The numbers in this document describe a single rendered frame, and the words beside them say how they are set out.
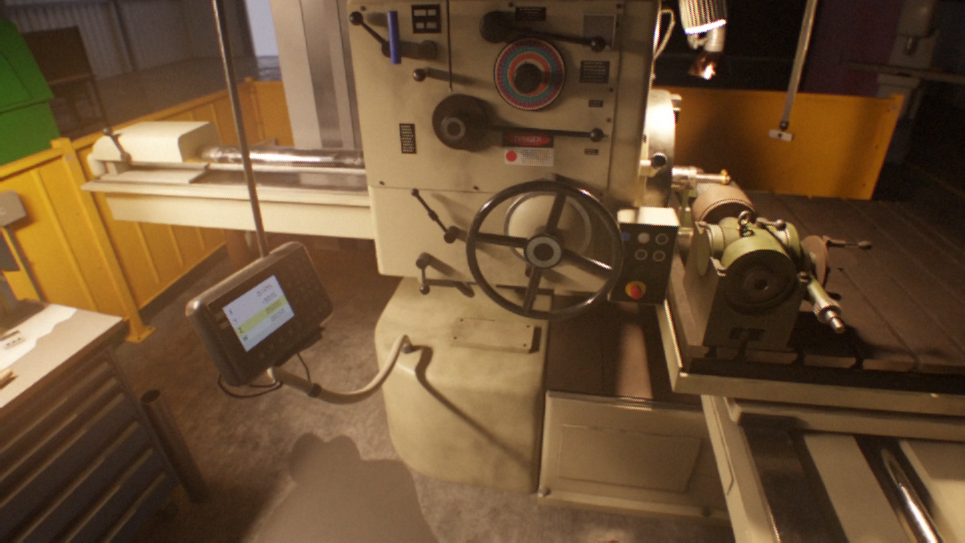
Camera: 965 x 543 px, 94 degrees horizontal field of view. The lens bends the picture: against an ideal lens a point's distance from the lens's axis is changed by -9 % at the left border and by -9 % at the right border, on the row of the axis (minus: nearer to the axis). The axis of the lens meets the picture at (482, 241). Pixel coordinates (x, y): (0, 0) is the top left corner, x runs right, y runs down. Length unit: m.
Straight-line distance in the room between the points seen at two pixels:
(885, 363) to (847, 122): 2.73
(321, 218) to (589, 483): 1.48
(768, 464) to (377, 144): 1.39
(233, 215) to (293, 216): 0.27
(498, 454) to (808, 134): 3.11
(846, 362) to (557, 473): 1.13
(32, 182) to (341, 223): 1.78
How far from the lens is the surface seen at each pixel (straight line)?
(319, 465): 2.49
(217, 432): 2.81
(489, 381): 1.86
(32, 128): 4.84
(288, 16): 2.23
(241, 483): 2.55
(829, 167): 4.28
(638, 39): 1.27
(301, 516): 2.36
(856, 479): 1.75
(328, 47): 2.16
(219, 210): 2.19
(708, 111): 3.87
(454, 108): 1.30
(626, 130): 1.31
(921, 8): 7.21
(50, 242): 3.28
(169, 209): 2.36
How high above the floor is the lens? 1.89
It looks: 28 degrees down
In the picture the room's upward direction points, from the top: 1 degrees counter-clockwise
